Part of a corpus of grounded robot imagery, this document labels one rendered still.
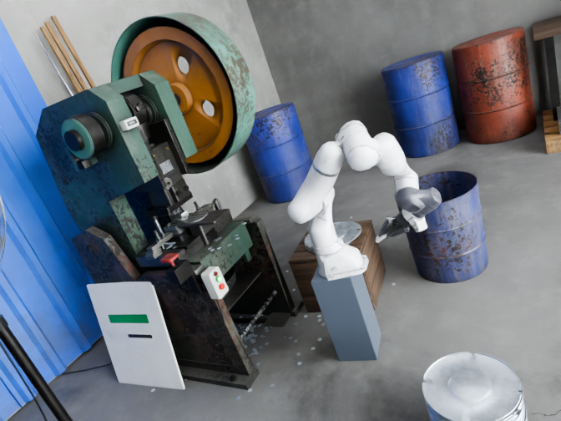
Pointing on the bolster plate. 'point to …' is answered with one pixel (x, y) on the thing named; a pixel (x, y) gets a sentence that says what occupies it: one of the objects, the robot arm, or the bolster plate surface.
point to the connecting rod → (138, 112)
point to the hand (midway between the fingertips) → (381, 236)
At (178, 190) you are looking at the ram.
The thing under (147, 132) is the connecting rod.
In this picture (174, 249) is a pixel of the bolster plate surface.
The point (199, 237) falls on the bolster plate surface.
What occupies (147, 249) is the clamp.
